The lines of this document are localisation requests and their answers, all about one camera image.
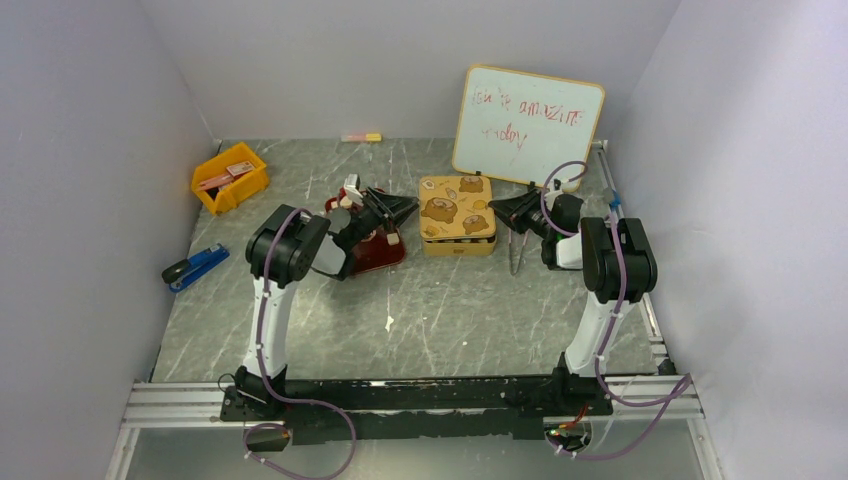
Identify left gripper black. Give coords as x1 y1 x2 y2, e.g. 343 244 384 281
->
344 187 420 250

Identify pink metal tweezers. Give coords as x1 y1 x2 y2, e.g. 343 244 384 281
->
507 230 529 276

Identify silver box lid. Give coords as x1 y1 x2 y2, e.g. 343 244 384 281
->
419 175 496 242

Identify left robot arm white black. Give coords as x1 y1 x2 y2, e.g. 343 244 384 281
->
234 187 419 420

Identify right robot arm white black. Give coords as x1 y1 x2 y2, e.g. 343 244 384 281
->
489 191 658 379

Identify gold chocolate box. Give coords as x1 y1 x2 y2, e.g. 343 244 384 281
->
422 236 497 257

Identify red rectangular tray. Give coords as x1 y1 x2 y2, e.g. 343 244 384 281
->
324 190 406 276

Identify yellow pink eraser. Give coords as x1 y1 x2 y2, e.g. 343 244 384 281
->
340 133 383 143

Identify yellow plastic bin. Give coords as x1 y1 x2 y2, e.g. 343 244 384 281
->
190 142 270 215

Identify pink box in bin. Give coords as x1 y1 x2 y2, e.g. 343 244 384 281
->
197 161 255 191

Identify blue black stapler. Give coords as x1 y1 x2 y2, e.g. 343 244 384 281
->
161 243 230 293

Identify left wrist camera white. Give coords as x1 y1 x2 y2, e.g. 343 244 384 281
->
342 173 363 206

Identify whiteboard with yellow frame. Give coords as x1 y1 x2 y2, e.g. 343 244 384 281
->
452 64 605 193

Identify blue clip on rail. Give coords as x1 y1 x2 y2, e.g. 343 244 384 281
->
604 188 621 212

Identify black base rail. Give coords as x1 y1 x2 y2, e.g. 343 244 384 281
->
220 367 613 445

